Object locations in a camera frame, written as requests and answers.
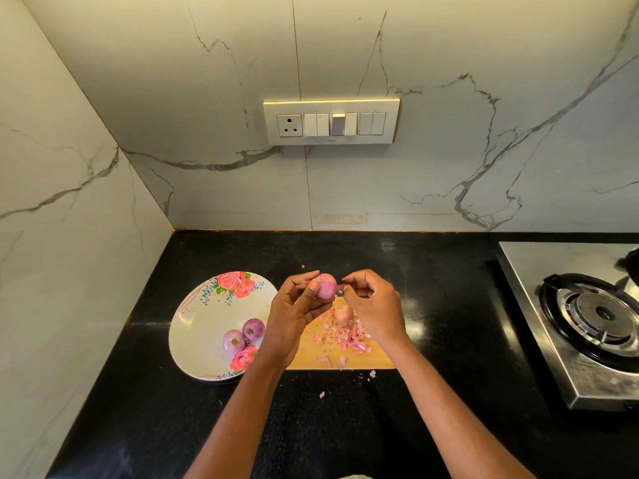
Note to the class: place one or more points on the person's left hand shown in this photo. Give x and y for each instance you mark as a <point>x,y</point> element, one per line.
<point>290,319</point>

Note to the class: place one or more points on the person's right hand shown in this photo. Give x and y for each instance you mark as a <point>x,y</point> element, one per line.
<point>377,312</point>

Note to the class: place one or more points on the small pink onion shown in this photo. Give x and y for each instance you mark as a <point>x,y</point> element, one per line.
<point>234,341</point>
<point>254,330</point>
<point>325,285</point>
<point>340,310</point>

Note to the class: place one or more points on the pile of onion peels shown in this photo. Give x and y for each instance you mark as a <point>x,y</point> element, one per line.
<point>344,337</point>

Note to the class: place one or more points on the person's right forearm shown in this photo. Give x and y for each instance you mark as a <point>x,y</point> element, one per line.
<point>459,419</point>

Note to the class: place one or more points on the person's left forearm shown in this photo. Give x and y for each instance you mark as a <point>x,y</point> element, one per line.
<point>235,426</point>

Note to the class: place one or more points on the wooden cutting board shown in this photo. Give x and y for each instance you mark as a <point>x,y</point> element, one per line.
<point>305,359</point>

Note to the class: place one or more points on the black stone countertop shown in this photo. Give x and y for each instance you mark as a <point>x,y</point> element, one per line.
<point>459,274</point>

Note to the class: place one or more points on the white floral plate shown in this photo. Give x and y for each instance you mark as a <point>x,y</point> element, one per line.
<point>198,326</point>

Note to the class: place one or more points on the stainless steel gas stove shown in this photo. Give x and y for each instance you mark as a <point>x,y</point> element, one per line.
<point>522,274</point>

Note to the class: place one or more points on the beige striped garment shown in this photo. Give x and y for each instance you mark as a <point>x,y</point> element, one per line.
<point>354,477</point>

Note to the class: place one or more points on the black stove burner grate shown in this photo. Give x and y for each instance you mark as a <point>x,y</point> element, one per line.
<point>632,266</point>
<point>589,319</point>

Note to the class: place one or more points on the white wall switch panel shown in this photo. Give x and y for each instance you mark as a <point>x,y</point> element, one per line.
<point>331,121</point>

